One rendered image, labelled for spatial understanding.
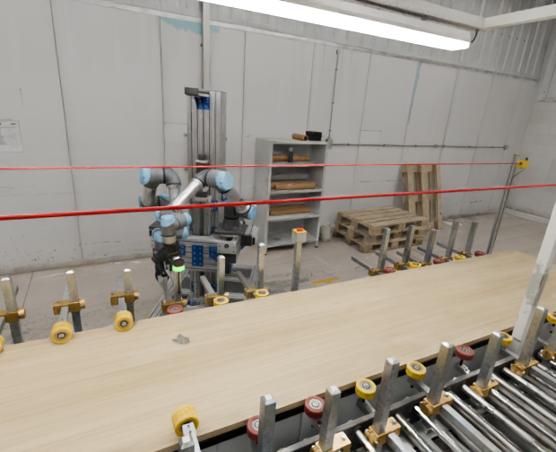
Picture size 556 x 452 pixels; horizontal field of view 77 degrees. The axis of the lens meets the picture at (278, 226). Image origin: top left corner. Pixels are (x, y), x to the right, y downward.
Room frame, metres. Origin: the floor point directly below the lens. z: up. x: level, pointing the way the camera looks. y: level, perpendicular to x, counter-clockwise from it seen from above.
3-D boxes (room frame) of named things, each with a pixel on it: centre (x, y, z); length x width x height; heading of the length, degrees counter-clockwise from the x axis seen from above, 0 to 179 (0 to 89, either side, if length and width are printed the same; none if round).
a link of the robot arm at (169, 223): (1.81, 0.61, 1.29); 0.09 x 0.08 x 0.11; 151
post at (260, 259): (1.95, 0.09, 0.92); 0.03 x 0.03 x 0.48; 27
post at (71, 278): (1.49, 0.98, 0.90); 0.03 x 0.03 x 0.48; 27
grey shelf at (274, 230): (4.84, -0.12, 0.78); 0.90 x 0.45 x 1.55; 119
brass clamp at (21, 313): (1.36, 1.22, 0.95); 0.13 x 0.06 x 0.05; 117
